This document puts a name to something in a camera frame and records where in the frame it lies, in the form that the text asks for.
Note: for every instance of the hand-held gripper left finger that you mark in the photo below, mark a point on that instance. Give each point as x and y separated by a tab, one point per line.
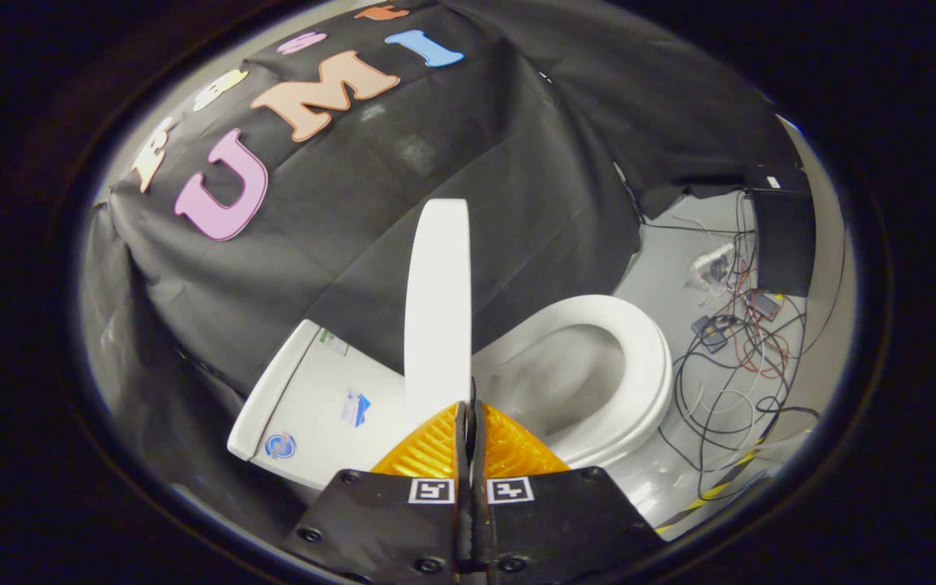
387	520

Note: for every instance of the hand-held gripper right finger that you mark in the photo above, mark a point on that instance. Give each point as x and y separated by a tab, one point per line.
557	520

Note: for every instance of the white toilet lid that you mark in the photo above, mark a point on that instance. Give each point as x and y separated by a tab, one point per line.
435	309

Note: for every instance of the white toilet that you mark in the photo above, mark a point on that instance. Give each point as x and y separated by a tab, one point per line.
314	406

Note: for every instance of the yellow black floor tape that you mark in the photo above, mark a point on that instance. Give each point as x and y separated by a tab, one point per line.
716	490

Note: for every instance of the black power adapter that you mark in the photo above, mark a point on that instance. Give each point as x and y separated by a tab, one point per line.
712	331

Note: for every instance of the black box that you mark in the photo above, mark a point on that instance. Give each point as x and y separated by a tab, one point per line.
785	244

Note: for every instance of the black backdrop cloth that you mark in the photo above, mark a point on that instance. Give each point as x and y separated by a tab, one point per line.
435	122

